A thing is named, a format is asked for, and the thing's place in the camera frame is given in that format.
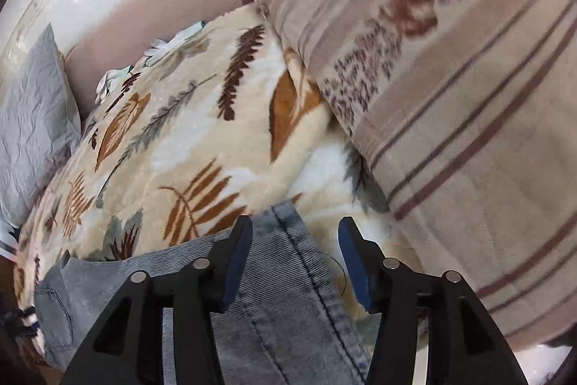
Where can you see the grey-blue denim pants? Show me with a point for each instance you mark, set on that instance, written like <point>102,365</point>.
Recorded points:
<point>279,299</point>

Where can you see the pink padded headboard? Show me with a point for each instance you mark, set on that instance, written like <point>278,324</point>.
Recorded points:
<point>153,6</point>

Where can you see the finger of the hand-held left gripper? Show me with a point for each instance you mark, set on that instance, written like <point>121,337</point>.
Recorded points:
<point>20,319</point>

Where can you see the leaf-print fleece blanket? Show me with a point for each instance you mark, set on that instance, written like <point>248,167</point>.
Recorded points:
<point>189,141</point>

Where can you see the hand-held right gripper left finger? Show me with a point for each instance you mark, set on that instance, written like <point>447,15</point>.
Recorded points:
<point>236,272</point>

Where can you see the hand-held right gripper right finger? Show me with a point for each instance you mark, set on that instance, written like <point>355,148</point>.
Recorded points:
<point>356,272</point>

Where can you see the striped beige folded quilt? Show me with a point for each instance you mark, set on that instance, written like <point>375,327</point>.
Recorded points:
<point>450,96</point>

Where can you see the grey quilted pillow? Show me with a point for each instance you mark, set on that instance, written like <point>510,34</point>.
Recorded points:
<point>31,128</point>

